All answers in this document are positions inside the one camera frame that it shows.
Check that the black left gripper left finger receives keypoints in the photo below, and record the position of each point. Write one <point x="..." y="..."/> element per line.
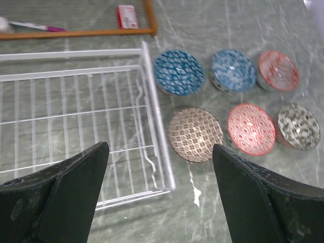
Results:
<point x="55" y="204"/>

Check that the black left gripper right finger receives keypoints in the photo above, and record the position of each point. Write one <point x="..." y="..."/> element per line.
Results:
<point x="263" y="206"/>

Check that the red circle patterned bowl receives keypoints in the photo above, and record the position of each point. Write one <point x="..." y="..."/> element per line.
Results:
<point x="250" y="130"/>

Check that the brown patterned bowl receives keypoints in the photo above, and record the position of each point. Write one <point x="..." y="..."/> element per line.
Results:
<point x="192" y="133"/>

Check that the wooden shelf rack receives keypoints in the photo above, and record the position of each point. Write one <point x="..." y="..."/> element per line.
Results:
<point x="151" y="30"/>

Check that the black and white leaf bowl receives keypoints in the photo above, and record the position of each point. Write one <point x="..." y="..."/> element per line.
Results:
<point x="296" y="127"/>

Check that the red striped bowl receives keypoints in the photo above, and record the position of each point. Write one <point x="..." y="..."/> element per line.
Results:
<point x="277" y="72"/>

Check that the light blue patterned bowl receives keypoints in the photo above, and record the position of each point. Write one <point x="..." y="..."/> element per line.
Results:
<point x="232" y="71"/>

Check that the dark blue patterned bowl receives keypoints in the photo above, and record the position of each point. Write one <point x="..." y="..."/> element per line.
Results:
<point x="178" y="73"/>

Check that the red and white card box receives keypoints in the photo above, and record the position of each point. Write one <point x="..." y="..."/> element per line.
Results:
<point x="126" y="17"/>

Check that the white wire dish rack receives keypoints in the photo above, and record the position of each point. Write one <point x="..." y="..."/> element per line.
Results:
<point x="55" y="105"/>

